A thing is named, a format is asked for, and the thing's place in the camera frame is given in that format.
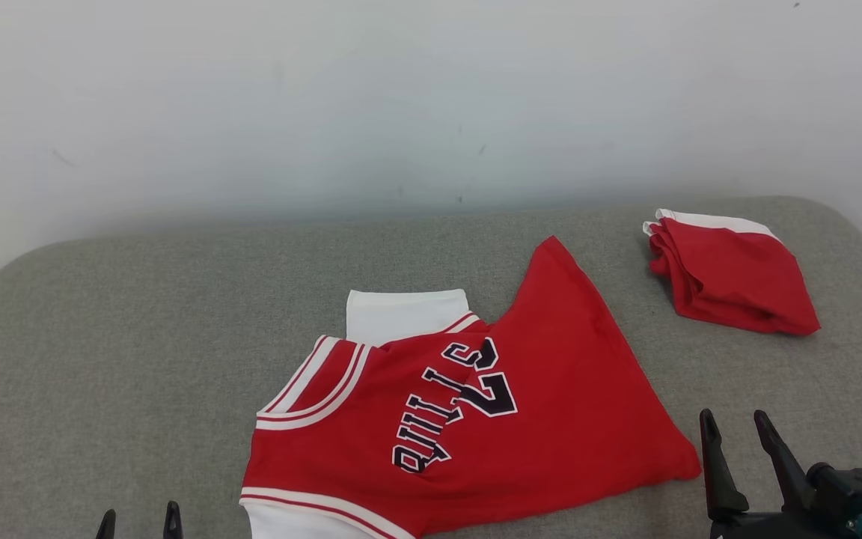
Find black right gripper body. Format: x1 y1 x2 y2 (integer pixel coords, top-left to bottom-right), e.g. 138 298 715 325
709 511 862 539

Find red Bulls basketball jersey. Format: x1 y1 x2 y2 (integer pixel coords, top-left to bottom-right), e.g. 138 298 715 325
240 236 703 539

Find red shorts with white stripe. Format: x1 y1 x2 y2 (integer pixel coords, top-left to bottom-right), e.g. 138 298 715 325
642 209 822 336

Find grey fabric sofa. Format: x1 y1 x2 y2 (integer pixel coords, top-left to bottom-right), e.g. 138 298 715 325
0 196 862 539

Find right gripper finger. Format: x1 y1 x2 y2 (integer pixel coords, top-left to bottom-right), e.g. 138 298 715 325
753 409 817 514
699 409 750 521

